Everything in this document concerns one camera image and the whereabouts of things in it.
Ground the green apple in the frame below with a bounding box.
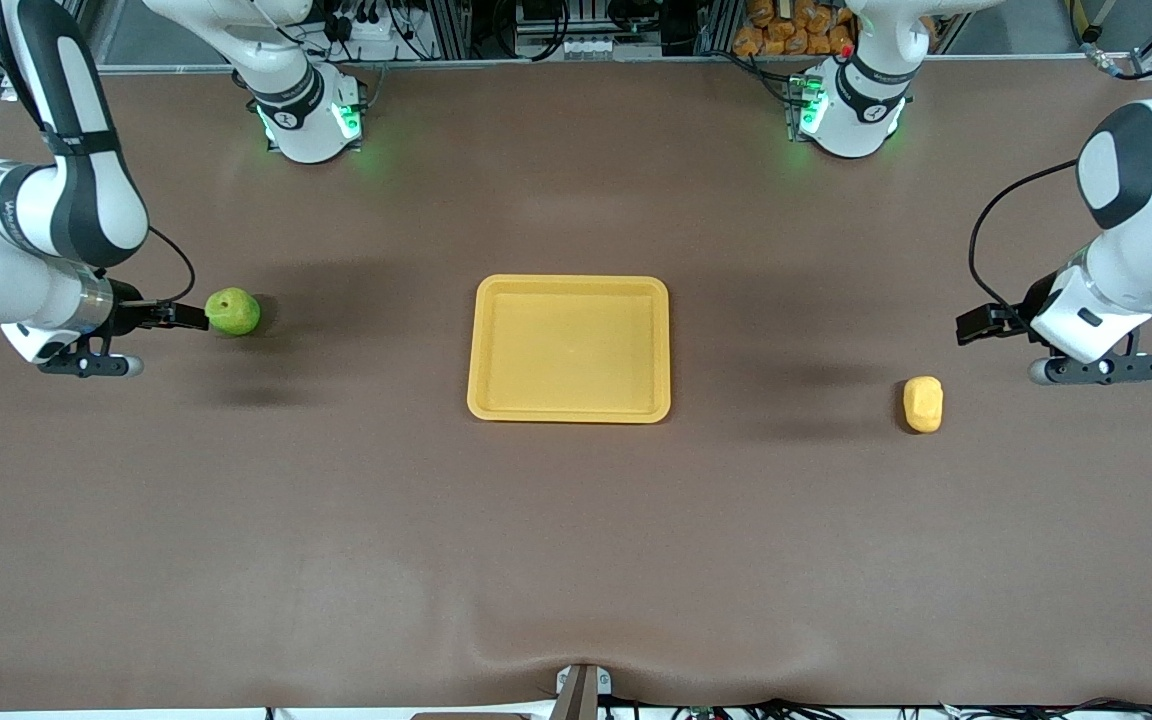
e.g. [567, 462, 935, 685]
[206, 287, 262, 338]

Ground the yellow potato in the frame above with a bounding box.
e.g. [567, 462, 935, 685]
[902, 376, 945, 435]

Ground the yellow plastic tray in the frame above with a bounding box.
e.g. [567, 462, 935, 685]
[467, 275, 672, 424]

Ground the white power strip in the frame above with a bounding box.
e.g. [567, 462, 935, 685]
[321, 8, 407, 43]

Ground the pile of orange packets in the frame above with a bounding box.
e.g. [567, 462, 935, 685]
[733, 0, 859, 57]

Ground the grey control box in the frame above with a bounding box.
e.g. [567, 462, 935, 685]
[516, 0, 672, 59]

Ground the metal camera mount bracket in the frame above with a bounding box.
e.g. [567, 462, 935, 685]
[554, 664, 613, 720]

